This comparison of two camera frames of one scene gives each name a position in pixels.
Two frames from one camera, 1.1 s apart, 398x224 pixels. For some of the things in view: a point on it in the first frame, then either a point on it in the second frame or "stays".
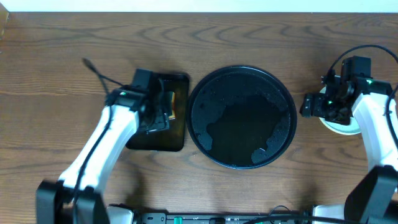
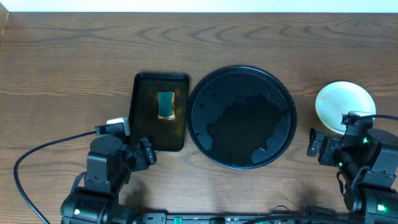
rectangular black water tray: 173,138 stays
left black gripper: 161,104 -> 142,156
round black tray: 241,117 stays
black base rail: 224,218 stays
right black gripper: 316,110 -> 330,142
